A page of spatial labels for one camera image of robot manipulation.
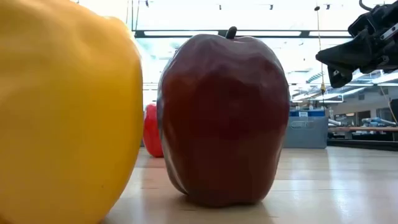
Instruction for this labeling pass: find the black crossbar with light strips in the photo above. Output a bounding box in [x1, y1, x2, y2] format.
[132, 29, 354, 39]

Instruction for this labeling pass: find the grey translucent bin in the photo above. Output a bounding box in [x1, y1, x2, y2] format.
[282, 115, 329, 149]

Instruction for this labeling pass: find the black aluminium table frame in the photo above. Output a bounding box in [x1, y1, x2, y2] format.
[326, 138, 398, 152]

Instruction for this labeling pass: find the dark red apple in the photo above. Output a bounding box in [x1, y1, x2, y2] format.
[156, 26, 291, 208]

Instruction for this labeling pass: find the yellow bell pepper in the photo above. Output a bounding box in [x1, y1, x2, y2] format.
[0, 0, 144, 224]

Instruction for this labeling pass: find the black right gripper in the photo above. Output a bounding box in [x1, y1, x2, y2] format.
[315, 0, 398, 89]

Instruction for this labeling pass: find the wooden background table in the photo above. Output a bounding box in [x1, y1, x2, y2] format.
[328, 126, 398, 133]

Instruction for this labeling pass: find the light blue machine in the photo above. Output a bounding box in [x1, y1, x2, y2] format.
[361, 116, 397, 127]

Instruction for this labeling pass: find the blue storage box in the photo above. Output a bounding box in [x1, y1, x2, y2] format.
[289, 108, 326, 118]

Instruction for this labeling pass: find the hanging yellow cord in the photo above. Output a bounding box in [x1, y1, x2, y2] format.
[313, 5, 326, 108]

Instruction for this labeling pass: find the red bell pepper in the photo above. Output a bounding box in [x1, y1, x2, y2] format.
[142, 103, 165, 158]

